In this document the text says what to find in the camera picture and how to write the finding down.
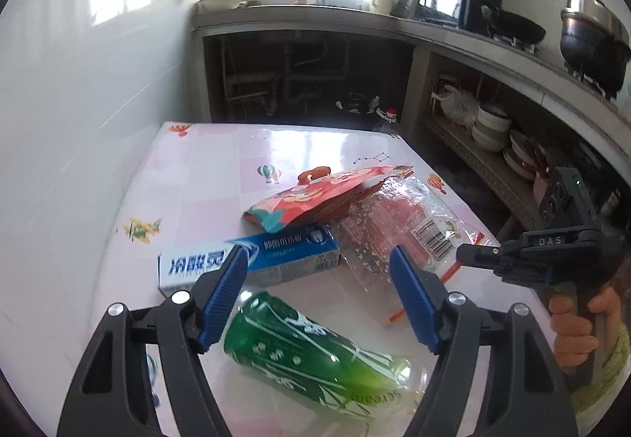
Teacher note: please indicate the dark metal pot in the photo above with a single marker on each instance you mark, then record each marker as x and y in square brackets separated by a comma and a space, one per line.
[405, 4]

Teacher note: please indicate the concrete kitchen counter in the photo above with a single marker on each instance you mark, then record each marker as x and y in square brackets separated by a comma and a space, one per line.
[320, 18]

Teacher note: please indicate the white dish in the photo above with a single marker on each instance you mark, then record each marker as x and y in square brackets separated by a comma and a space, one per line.
[222, 3]

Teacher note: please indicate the cooking oil bottle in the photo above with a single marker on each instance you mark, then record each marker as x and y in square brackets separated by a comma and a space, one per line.
[389, 117]

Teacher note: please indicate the green plastic bottle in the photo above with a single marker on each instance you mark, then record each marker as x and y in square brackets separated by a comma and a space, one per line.
[296, 353]

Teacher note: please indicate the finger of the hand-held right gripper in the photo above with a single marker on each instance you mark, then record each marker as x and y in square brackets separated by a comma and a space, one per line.
[478, 254]

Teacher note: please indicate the person's right hand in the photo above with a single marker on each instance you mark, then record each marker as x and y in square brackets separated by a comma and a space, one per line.
[567, 338]

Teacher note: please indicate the perforated metal shelf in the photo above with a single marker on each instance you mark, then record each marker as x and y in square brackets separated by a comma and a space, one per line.
[475, 161]

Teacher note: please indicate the sink drain pipes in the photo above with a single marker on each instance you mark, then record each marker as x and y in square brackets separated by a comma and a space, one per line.
[291, 82]

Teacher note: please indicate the stack of plates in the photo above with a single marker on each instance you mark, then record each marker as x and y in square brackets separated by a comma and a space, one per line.
[522, 156]

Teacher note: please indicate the person's right forearm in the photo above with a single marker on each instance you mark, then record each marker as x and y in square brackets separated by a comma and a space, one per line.
[614, 383]

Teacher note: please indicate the red patterned snack bag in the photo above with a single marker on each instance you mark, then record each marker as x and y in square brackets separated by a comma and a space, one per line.
[305, 203]

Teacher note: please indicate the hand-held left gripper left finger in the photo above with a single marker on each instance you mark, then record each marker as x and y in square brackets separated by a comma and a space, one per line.
[224, 299]

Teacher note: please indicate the black wok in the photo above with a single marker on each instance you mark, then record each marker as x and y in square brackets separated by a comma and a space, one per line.
[517, 28]

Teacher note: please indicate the black kettle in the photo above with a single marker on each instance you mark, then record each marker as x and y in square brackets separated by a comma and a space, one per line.
[356, 102]

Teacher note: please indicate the blue toothpaste box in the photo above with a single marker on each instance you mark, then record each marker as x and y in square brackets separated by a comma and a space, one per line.
[286, 254]

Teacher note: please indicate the stack of white bowls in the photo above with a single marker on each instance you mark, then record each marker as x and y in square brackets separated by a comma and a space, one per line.
[490, 129]

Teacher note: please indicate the white plastic bag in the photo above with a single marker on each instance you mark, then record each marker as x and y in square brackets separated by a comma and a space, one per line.
[456, 104]

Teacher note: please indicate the large black cooking pot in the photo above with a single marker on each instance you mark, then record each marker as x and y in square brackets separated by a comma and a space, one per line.
[591, 42]

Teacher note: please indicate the clear zip bag orange strip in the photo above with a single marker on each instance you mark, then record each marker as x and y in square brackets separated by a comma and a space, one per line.
[468, 249]

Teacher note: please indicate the clear packet with pink contents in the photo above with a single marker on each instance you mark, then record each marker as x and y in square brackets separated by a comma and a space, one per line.
[399, 215]

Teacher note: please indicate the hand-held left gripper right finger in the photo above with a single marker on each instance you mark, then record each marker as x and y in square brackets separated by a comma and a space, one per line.
[414, 299]

